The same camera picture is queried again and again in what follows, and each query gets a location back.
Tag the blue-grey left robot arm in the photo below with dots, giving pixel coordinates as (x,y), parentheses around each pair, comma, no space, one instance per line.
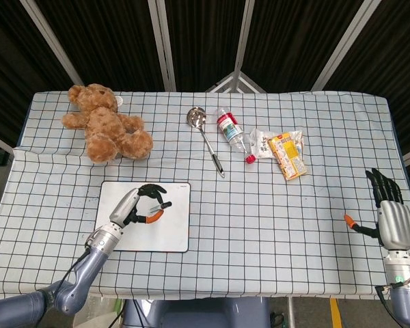
(85,270)

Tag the brown plush teddy bear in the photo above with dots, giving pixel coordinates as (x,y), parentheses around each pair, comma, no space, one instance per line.
(102,133)

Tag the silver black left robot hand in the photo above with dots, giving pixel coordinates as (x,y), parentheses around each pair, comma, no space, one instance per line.
(123,206)

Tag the white drawing board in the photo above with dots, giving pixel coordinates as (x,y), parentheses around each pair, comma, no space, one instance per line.
(171,222)

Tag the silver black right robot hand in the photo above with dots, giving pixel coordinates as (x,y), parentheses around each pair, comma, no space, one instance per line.
(396,225)

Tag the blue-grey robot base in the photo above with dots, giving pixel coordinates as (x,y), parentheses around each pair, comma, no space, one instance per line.
(198,312)

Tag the dark folding screen white frame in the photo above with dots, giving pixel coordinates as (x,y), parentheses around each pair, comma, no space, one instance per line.
(205,34)

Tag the clear plastic bottle red cap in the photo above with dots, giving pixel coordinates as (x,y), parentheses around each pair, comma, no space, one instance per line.
(229,130)

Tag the white snack bag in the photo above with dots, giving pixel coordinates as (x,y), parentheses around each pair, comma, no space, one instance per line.
(259,143)

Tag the yellow snack package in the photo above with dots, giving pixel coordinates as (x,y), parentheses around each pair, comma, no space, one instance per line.
(288,157)

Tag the white black checked tablecloth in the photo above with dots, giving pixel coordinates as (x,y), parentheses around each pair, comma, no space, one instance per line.
(259,222)

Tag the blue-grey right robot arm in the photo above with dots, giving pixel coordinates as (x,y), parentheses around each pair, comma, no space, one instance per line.
(403,300)

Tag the marker pen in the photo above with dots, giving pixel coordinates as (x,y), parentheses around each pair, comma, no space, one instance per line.
(164,205)

